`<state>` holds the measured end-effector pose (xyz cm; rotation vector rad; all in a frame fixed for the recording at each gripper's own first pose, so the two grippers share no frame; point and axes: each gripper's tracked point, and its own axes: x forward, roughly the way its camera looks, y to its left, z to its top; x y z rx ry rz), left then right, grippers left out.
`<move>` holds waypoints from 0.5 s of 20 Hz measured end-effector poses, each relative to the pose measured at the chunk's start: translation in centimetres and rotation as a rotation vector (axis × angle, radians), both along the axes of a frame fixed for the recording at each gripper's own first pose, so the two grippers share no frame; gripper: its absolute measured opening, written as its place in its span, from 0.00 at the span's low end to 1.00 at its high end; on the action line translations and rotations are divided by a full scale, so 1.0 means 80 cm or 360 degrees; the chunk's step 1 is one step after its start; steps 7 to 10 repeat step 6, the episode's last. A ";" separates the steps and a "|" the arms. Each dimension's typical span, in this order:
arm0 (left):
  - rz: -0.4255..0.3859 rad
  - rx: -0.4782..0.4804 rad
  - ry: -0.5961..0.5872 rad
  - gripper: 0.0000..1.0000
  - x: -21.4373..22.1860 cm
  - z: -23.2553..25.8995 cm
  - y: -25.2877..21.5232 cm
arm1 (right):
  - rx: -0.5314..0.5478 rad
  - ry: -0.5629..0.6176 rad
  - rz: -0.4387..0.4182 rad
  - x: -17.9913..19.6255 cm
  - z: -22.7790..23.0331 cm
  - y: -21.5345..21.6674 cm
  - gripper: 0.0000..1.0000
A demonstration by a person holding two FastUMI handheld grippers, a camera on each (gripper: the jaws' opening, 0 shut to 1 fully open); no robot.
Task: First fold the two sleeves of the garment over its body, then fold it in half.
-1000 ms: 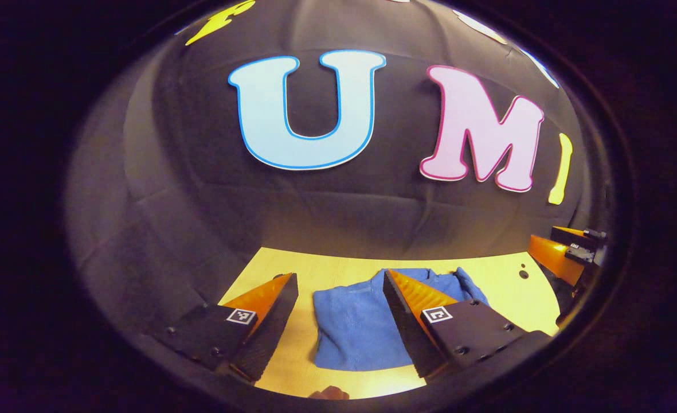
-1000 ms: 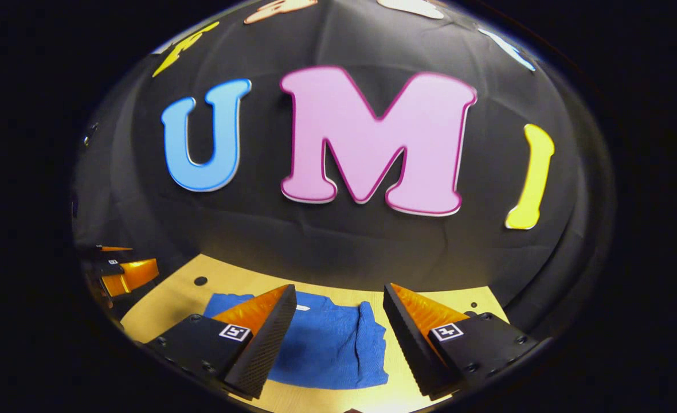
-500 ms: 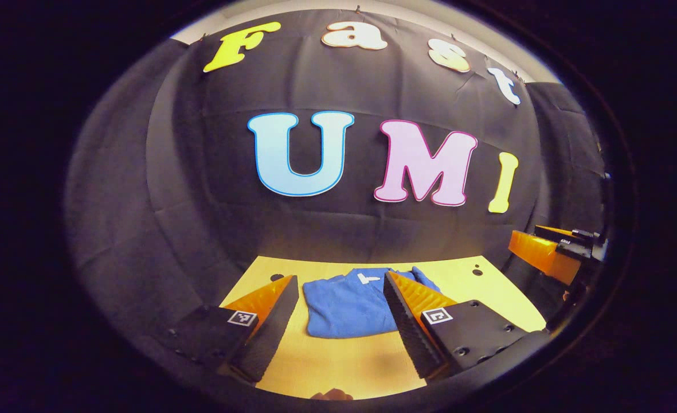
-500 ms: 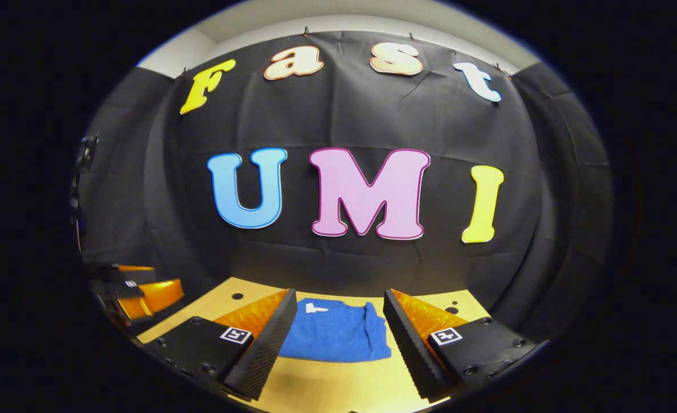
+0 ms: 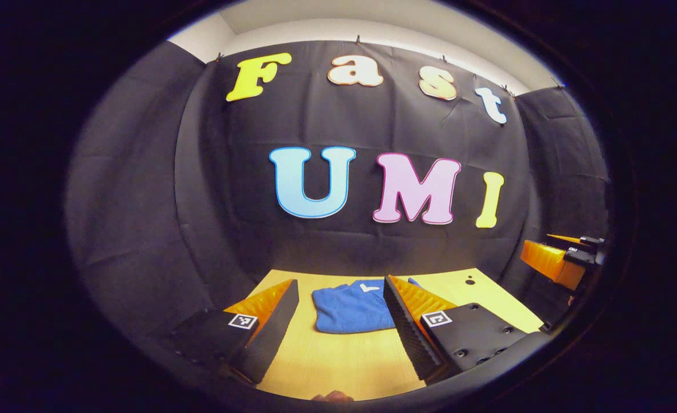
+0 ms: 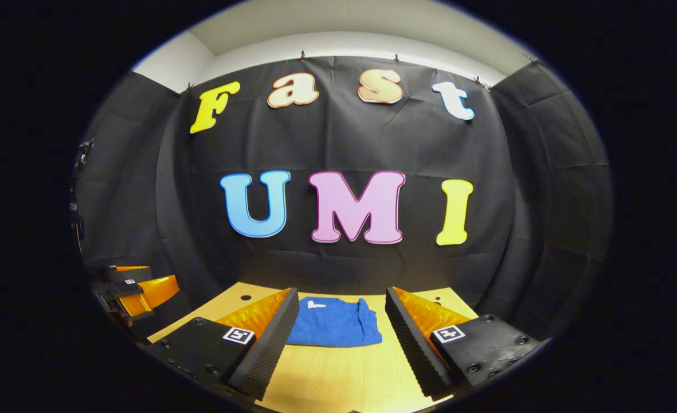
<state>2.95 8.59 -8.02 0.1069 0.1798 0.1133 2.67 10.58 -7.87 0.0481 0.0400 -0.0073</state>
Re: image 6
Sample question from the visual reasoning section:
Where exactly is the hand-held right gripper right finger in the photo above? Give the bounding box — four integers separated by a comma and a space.
385, 286, 543, 402

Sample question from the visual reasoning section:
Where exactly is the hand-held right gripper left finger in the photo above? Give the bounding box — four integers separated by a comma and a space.
145, 287, 301, 402

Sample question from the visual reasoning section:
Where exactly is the blue button jacket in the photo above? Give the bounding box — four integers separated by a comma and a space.
285, 297, 383, 348

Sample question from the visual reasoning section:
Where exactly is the black backdrop cloth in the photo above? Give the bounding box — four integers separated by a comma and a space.
75, 54, 614, 342

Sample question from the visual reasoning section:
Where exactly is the row of small cloth clips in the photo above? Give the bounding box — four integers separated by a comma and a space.
183, 50, 539, 93

